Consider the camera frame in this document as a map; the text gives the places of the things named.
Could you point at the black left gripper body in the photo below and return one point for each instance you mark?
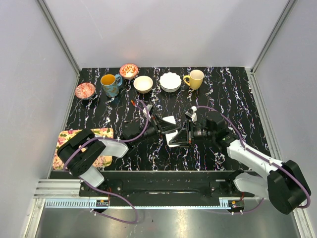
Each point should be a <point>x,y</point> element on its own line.
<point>154,124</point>

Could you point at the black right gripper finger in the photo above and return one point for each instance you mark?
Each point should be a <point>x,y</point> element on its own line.
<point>183,134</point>
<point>182,141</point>

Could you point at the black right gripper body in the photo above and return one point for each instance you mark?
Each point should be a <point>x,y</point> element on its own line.
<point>197,133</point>

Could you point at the white battery cover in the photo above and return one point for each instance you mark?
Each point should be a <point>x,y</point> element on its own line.
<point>170,119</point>

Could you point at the white remote control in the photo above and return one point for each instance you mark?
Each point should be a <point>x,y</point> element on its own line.
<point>169,137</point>

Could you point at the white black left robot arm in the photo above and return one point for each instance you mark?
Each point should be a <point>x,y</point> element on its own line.
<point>80,152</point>

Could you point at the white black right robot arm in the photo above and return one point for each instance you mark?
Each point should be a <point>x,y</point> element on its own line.
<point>282,183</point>

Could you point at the cream round bowl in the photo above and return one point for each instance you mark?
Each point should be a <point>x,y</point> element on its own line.
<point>143,84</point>

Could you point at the white scalloped bowl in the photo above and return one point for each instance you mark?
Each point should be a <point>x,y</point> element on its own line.
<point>170,82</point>

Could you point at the yellow mug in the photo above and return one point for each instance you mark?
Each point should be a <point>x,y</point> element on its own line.
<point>194,79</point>

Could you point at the blue patterned mug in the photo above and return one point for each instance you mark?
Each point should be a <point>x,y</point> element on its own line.
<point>111,84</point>

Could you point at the orange floral bowl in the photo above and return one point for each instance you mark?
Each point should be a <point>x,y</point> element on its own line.
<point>128,71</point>

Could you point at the floral rectangular tray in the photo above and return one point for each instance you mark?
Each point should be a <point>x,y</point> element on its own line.
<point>64,136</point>

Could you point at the red patterned small dish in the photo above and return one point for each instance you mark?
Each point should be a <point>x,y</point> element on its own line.
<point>85,91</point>

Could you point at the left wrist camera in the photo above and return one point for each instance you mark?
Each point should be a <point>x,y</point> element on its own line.
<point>148,110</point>

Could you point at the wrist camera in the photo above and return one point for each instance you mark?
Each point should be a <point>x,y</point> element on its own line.
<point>148,110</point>
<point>191,114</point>

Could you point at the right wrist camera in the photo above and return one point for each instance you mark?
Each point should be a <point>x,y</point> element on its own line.
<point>191,114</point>

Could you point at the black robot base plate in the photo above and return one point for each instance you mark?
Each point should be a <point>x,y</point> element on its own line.
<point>205,175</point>

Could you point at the aluminium table edge rail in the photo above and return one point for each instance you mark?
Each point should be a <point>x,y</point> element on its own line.
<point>71,188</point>

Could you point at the left aluminium frame post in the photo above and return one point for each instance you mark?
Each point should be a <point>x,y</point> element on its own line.
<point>54,27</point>

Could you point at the aluminium corner frame post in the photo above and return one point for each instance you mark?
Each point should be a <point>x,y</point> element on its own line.
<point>278,25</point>

